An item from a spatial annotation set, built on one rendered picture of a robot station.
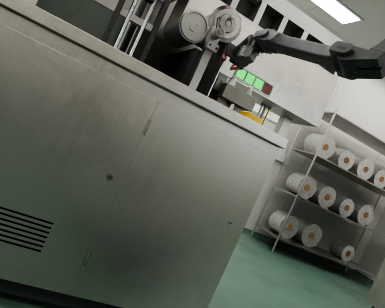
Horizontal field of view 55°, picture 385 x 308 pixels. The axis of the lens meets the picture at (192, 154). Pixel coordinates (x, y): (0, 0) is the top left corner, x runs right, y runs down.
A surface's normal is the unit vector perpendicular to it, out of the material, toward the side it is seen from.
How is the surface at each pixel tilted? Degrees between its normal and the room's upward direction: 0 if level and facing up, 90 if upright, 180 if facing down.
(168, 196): 90
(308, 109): 90
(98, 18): 90
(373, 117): 90
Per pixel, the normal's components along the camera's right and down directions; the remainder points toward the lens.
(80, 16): 0.35, 0.17
